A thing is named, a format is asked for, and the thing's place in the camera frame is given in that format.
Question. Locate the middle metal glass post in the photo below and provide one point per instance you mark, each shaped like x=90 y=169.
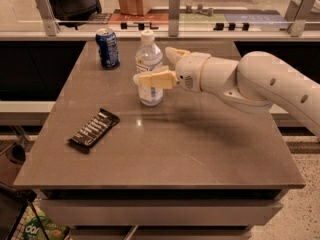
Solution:
x=173 y=15

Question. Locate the black snack bar wrapper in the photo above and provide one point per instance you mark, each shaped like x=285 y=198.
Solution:
x=89 y=134

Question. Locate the clear plastic water bottle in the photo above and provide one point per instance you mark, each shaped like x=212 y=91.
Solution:
x=148 y=57

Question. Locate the right metal glass post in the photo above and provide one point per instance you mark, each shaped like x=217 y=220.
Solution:
x=297 y=15

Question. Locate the green chip bag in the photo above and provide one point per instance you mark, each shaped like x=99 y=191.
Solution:
x=38 y=226

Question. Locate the black office chair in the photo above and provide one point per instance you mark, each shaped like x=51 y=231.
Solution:
x=74 y=12

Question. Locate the metal glass post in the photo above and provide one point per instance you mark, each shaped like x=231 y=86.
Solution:
x=49 y=22
x=173 y=15
x=297 y=15

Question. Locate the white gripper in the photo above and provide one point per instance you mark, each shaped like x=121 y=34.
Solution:
x=189 y=71

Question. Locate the blue soda can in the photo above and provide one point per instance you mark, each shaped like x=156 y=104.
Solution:
x=108 y=48

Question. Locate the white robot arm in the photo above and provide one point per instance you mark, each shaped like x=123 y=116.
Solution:
x=252 y=84

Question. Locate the grey table drawer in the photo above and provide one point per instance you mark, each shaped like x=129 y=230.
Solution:
x=161 y=212

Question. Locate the left metal glass post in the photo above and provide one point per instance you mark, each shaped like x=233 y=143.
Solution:
x=49 y=22

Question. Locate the black wire basket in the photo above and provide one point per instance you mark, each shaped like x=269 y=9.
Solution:
x=13 y=204

